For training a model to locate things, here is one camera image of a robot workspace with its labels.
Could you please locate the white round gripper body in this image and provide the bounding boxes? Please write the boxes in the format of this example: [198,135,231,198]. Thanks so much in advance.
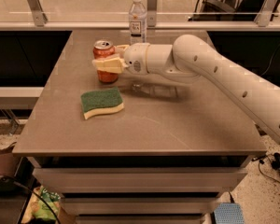
[123,43,149,75]

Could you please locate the red coke can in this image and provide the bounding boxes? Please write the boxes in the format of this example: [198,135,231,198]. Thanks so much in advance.
[93,39,119,84]

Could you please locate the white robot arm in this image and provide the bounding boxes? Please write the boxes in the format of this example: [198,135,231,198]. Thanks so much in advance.
[92,35,280,145]

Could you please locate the clear plastic water bottle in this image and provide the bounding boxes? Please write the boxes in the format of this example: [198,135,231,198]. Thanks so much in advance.
[129,0,147,44]

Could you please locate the green and yellow sponge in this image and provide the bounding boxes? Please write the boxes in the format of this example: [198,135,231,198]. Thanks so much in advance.
[80,87,124,119]

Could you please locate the black office chair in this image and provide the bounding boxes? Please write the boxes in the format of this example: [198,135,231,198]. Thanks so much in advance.
[189,0,265,21]

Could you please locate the top grey drawer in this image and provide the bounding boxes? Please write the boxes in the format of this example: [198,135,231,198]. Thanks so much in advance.
[34,168,246,193]

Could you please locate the grey drawer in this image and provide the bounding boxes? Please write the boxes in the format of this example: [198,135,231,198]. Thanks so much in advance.
[61,198,219,216]
[76,216,202,224]
[34,168,246,193]

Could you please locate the middle grey drawer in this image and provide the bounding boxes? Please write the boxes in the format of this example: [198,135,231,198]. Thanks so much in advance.
[61,198,219,216]

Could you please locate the green snack bag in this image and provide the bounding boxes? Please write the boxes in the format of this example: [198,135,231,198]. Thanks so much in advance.
[21,186,61,224]

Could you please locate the bottom grey drawer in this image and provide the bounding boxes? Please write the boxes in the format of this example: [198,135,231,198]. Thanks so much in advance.
[76,216,202,224]

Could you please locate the blue mat on floor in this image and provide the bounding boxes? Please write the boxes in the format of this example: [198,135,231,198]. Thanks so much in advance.
[213,203,245,224]

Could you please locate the middle metal railing post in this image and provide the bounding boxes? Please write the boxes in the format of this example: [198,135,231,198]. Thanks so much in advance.
[147,0,158,27]

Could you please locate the metal railing post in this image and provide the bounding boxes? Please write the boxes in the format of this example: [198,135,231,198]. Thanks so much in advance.
[147,0,158,27]
[254,0,278,27]
[27,0,48,27]

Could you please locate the left metal railing post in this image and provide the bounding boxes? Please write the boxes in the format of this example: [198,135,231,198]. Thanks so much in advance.
[27,0,48,27]

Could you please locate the right metal railing post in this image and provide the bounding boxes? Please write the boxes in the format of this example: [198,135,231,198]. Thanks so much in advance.
[254,0,278,27]

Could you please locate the black cable on left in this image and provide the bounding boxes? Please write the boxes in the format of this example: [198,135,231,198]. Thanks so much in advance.
[0,174,62,224]

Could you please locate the black cable on right floor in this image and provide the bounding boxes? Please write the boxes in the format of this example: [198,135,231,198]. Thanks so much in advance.
[251,154,280,193]

